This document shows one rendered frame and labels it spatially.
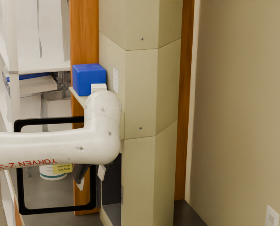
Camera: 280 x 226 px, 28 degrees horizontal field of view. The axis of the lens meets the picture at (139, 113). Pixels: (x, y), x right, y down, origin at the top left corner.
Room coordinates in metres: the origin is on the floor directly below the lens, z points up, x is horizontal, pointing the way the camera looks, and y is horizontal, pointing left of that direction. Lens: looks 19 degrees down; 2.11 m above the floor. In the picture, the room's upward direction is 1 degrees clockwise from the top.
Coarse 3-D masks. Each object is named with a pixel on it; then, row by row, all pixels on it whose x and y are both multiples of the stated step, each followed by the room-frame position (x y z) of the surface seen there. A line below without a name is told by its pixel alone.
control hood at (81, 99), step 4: (72, 88) 1.97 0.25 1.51; (72, 92) 1.93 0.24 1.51; (76, 96) 1.88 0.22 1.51; (80, 96) 1.87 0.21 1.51; (84, 96) 1.87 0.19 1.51; (80, 100) 1.83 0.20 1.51; (84, 100) 1.83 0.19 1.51; (124, 112) 1.73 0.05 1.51; (120, 124) 1.72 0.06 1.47; (120, 128) 1.72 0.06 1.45; (120, 132) 1.72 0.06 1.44; (120, 136) 1.72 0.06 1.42
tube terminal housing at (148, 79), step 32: (128, 64) 1.73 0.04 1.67; (160, 64) 1.78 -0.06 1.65; (128, 96) 1.73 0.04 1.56; (160, 96) 1.79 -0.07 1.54; (128, 128) 1.73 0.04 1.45; (160, 128) 1.80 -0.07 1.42; (128, 160) 1.73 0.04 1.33; (160, 160) 1.81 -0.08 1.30; (128, 192) 1.73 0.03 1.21; (160, 192) 1.82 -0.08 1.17; (128, 224) 1.73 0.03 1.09; (160, 224) 1.83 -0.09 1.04
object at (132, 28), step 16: (112, 0) 1.86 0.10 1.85; (128, 0) 1.73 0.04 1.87; (144, 0) 1.74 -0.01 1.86; (160, 0) 1.77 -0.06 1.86; (176, 0) 1.88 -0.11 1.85; (112, 16) 1.86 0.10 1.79; (128, 16) 1.73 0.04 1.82; (144, 16) 1.74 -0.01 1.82; (160, 16) 1.77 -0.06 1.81; (176, 16) 1.89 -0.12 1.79; (112, 32) 1.86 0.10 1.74; (128, 32) 1.73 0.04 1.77; (144, 32) 1.75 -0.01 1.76; (160, 32) 1.78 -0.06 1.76; (176, 32) 1.90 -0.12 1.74; (128, 48) 1.73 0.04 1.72; (144, 48) 1.75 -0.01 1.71
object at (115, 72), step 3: (114, 69) 1.83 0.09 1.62; (114, 72) 1.83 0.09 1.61; (117, 72) 1.80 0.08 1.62; (114, 75) 1.83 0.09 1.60; (117, 75) 1.80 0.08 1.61; (114, 78) 1.83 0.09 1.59; (117, 78) 1.80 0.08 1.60; (114, 81) 1.83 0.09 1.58; (117, 81) 1.80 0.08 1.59; (114, 84) 1.83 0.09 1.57; (117, 84) 1.80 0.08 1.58; (114, 87) 1.83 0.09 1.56; (117, 87) 1.80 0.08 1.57; (114, 90) 1.83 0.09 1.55; (117, 90) 1.80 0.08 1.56; (117, 93) 1.80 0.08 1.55
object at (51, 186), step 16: (32, 128) 1.96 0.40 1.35; (48, 128) 1.97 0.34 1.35; (64, 128) 1.99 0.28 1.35; (32, 176) 1.96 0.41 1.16; (48, 176) 1.97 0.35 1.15; (64, 176) 1.98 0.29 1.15; (32, 192) 1.96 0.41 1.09; (48, 192) 1.97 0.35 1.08; (64, 192) 1.98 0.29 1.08; (80, 192) 2.00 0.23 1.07; (32, 208) 1.96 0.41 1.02
